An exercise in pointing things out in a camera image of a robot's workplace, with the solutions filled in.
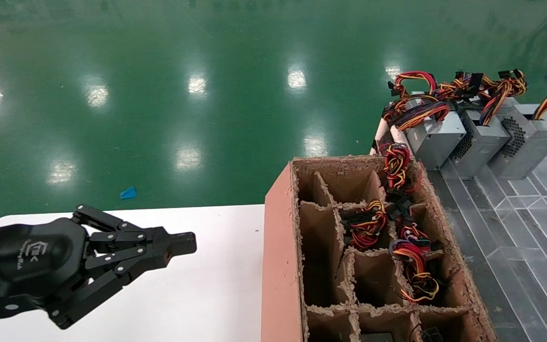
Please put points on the white frame pipe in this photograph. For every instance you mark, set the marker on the white frame pipe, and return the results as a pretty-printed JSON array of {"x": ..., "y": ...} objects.
[
  {"x": 399, "y": 138},
  {"x": 380, "y": 135}
]

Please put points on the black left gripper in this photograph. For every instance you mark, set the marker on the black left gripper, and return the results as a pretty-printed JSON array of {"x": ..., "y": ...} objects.
[{"x": 31, "y": 261}]

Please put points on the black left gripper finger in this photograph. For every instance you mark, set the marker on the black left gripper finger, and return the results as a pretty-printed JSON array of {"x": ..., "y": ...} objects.
[{"x": 178, "y": 240}]

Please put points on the brown divided cardboard box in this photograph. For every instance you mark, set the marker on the brown divided cardboard box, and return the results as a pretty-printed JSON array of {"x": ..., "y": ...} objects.
[{"x": 280, "y": 266}]

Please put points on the blue scrap of tape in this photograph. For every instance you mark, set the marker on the blue scrap of tape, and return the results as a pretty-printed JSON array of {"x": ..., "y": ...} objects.
[{"x": 127, "y": 193}]

